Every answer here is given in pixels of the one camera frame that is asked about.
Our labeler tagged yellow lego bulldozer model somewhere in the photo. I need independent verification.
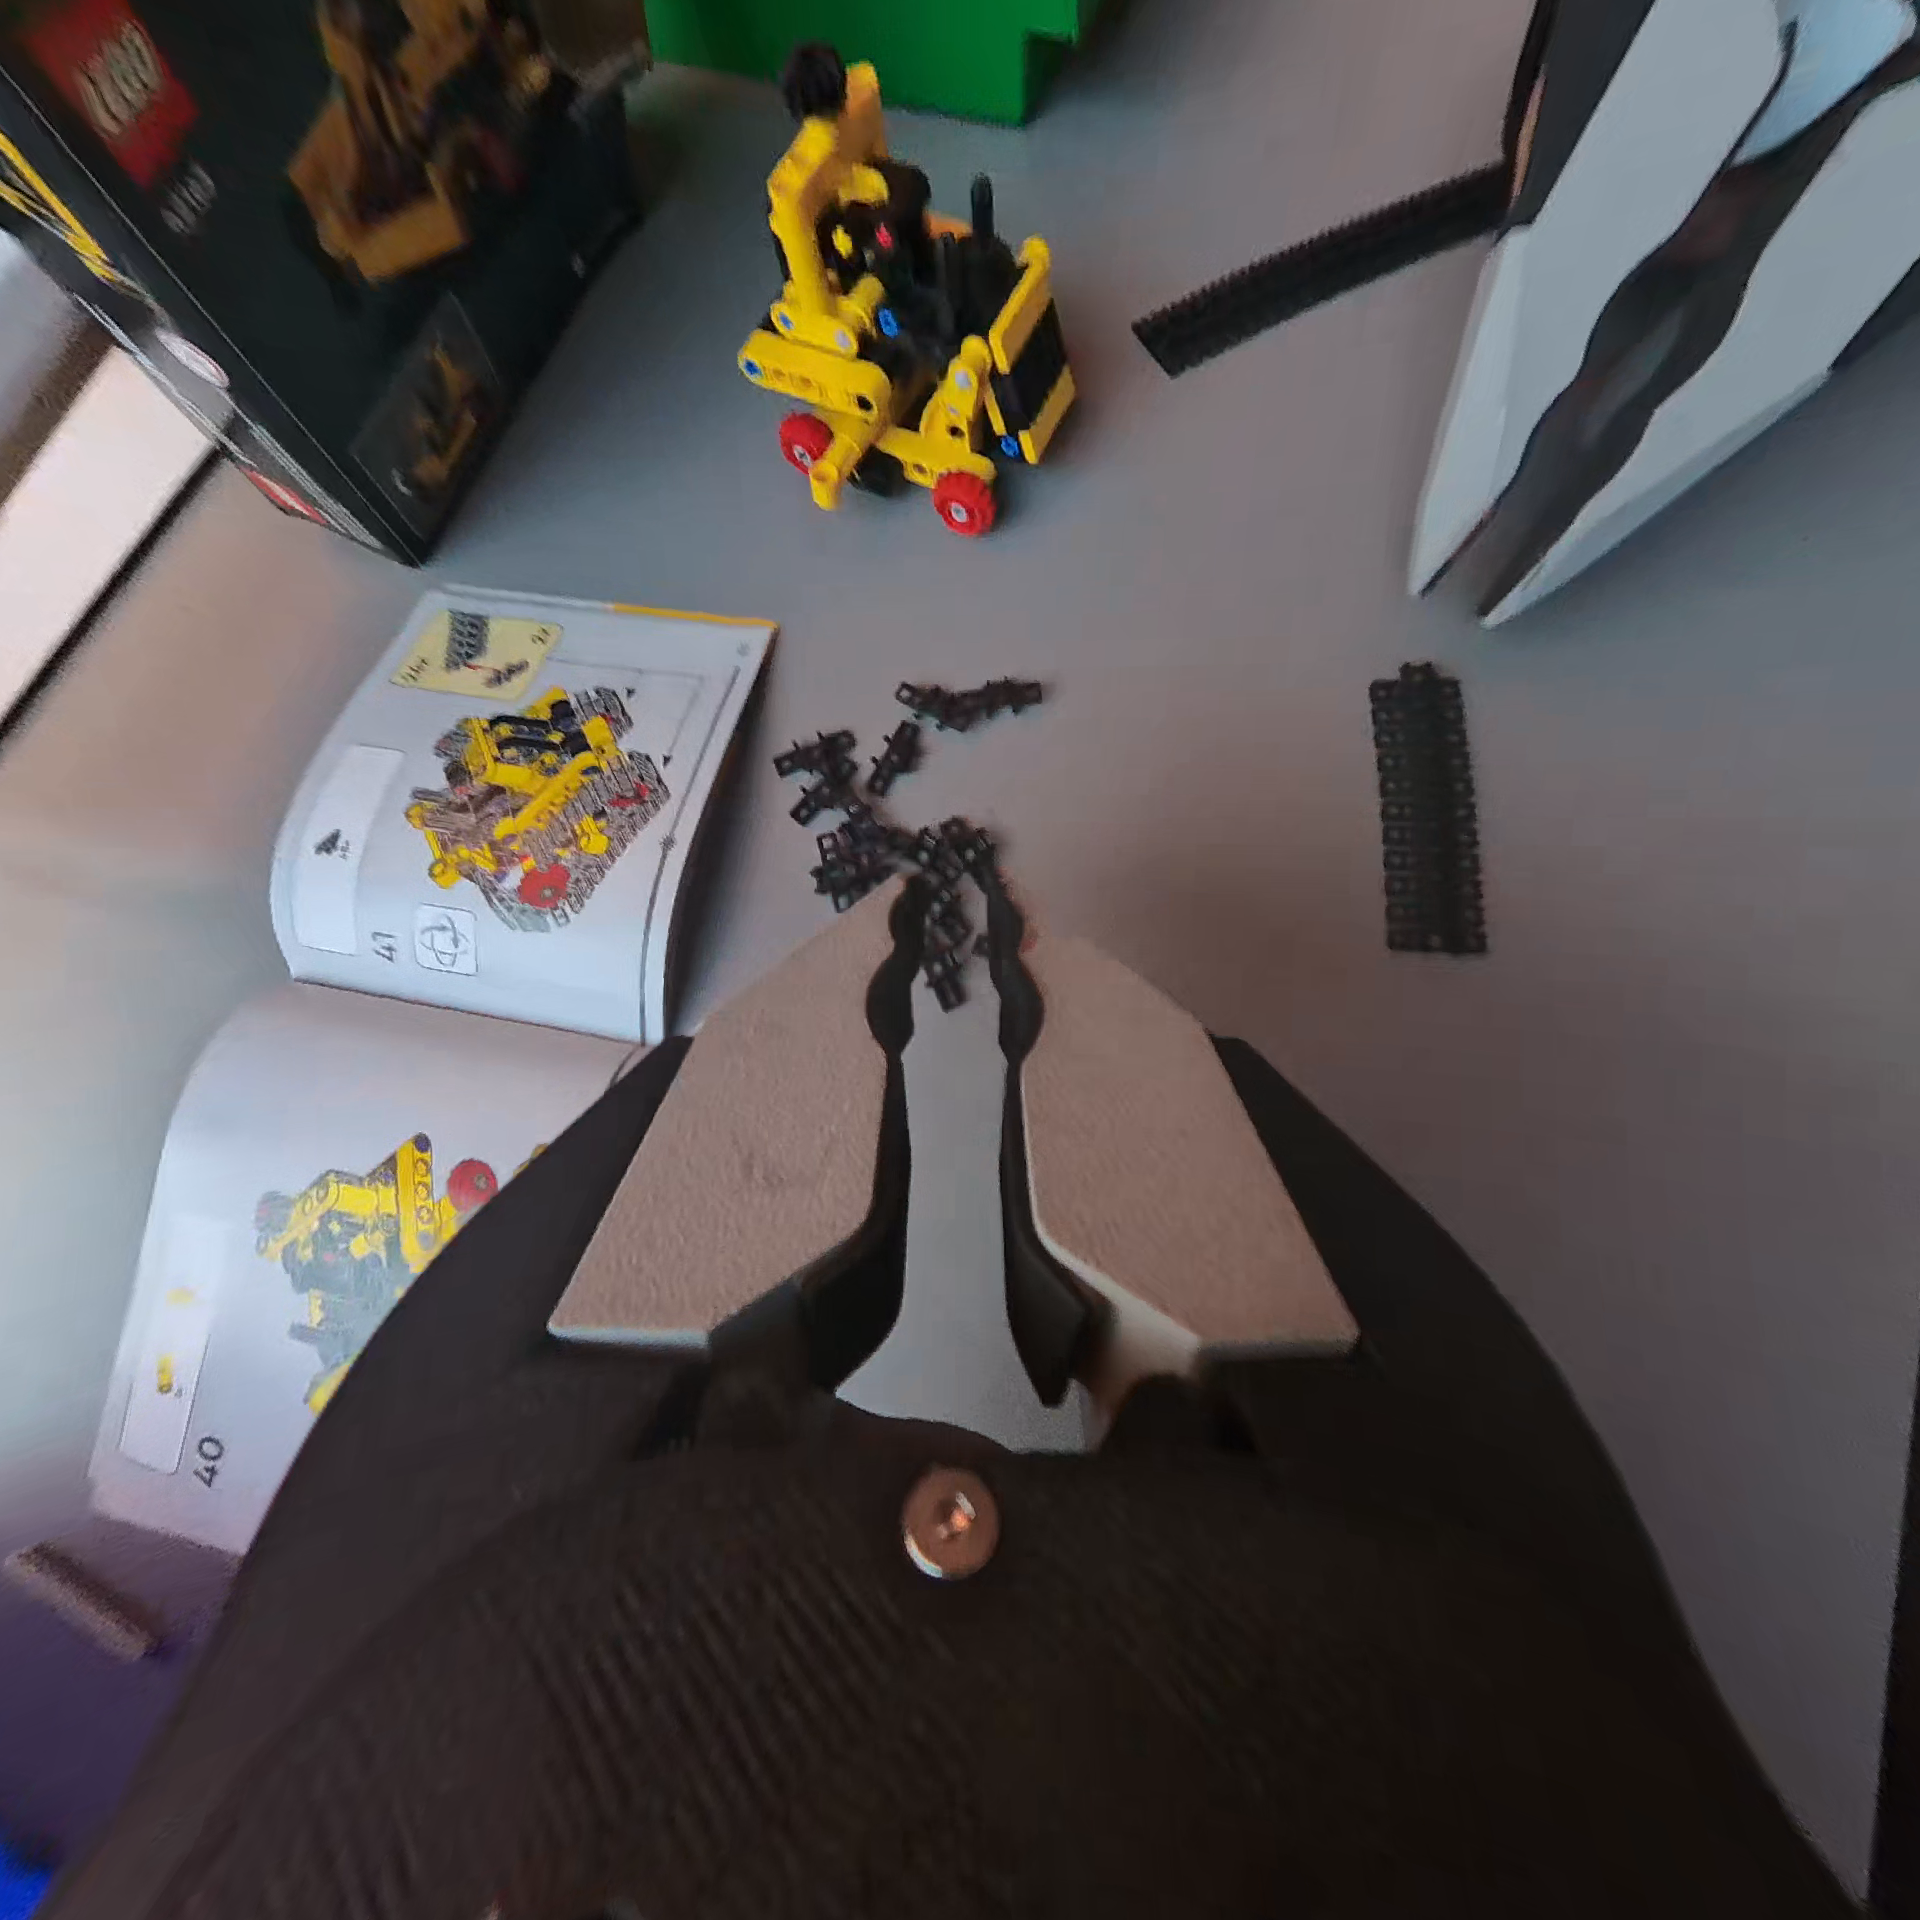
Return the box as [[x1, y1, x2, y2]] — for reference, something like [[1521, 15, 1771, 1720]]
[[732, 40, 1079, 541]]

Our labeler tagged dark ribbed strip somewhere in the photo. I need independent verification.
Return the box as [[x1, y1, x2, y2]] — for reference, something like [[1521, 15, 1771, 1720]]
[[3, 1543, 161, 1662]]

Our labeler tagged green cardboard box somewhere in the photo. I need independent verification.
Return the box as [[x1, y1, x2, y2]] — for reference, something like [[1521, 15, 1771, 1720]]
[[641, 0, 1130, 132]]

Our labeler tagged lego instruction booklet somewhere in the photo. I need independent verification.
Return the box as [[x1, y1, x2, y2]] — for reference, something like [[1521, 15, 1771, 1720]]
[[86, 583, 782, 1566]]

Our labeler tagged long black track strip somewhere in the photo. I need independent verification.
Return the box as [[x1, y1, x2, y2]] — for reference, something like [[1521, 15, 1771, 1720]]
[[1130, 157, 1511, 378]]

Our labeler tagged short black track strip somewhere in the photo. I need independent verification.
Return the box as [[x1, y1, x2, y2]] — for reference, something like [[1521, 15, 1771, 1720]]
[[1365, 660, 1492, 960]]

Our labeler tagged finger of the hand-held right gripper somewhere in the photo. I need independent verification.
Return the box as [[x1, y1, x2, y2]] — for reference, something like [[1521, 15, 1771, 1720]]
[[1475, 0, 1920, 630], [1406, 0, 1797, 598]]

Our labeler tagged pile of track links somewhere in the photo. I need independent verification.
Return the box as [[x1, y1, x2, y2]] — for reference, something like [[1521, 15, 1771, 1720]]
[[770, 673, 1050, 1017]]

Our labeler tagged white flat board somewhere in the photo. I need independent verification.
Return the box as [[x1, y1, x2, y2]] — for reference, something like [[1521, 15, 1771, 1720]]
[[0, 345, 229, 732]]

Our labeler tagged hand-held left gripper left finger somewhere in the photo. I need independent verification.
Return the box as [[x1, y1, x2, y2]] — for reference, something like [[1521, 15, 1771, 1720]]
[[545, 882, 911, 1392]]

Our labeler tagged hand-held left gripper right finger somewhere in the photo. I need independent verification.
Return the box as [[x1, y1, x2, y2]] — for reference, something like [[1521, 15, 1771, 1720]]
[[978, 882, 1361, 1447]]

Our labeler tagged black lego set box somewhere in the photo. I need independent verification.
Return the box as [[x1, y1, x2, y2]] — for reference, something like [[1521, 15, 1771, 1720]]
[[0, 0, 655, 569]]

